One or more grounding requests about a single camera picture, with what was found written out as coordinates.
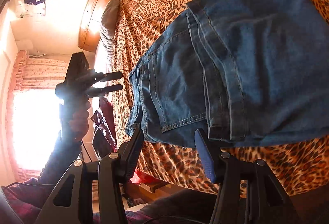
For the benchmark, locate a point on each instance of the wooden headboard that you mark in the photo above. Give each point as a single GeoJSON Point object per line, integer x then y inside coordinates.
{"type": "Point", "coordinates": [90, 25]}

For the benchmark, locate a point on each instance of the patterned window curtain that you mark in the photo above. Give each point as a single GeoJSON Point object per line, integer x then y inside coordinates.
{"type": "Point", "coordinates": [29, 74]}

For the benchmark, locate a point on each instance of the blue denim jeans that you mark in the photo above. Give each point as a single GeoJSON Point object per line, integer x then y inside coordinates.
{"type": "Point", "coordinates": [248, 72]}

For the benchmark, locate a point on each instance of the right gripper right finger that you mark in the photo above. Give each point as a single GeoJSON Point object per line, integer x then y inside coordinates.
{"type": "Point", "coordinates": [249, 191]}

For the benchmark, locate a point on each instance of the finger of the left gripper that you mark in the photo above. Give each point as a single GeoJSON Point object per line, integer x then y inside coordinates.
{"type": "Point", "coordinates": [100, 92]}
{"type": "Point", "coordinates": [111, 76]}

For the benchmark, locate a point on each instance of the red dark clothes pile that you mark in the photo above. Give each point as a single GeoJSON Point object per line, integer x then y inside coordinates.
{"type": "Point", "coordinates": [104, 139]}

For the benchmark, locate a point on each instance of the grey white pillow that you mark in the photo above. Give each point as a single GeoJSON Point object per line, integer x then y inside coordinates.
{"type": "Point", "coordinates": [105, 49]}

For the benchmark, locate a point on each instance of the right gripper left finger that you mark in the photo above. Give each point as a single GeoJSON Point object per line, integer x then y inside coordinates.
{"type": "Point", "coordinates": [71, 199]}

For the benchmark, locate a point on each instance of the left hand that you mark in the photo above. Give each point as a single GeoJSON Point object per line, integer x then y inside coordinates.
{"type": "Point", "coordinates": [79, 122]}

